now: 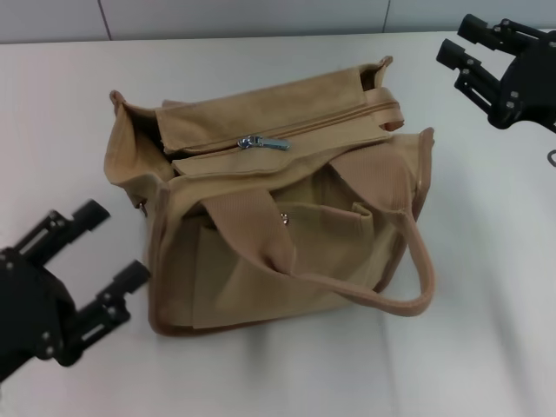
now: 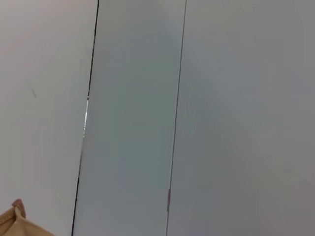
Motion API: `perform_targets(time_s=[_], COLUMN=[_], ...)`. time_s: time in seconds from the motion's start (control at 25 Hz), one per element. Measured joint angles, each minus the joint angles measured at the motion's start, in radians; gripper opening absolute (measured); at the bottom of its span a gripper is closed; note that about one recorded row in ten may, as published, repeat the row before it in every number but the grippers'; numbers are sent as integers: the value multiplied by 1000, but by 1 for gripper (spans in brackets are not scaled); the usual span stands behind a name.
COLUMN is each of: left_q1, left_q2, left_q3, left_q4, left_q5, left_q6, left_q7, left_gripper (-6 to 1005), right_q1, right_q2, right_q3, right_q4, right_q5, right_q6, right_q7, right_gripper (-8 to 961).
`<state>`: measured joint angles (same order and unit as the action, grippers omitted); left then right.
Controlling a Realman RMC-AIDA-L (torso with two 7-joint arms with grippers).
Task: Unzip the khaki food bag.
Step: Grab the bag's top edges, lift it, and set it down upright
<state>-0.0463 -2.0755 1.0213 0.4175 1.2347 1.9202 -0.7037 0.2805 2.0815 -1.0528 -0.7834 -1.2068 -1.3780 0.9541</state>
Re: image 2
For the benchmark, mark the khaki canvas food bag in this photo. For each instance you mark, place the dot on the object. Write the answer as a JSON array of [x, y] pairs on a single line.
[[14, 223]]

